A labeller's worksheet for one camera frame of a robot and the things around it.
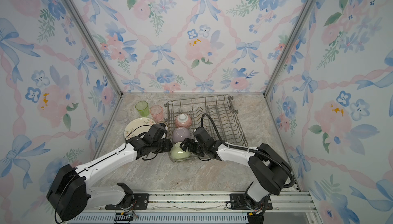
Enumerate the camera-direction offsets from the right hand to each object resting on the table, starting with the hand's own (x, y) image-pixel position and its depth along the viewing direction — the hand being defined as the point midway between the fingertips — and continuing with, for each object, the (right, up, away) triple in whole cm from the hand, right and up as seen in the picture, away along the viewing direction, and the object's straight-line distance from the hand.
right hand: (184, 147), depth 85 cm
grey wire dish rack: (+25, +21, +25) cm, 41 cm away
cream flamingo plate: (-33, +12, +15) cm, 39 cm away
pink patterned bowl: (-2, +14, +13) cm, 19 cm away
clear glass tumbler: (-44, +15, +17) cm, 49 cm away
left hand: (-6, +2, -2) cm, 7 cm away
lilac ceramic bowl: (-3, +7, +5) cm, 9 cm away
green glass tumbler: (-30, +23, +19) cm, 43 cm away
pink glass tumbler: (-22, +19, +24) cm, 38 cm away
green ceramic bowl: (-4, -3, -1) cm, 5 cm away
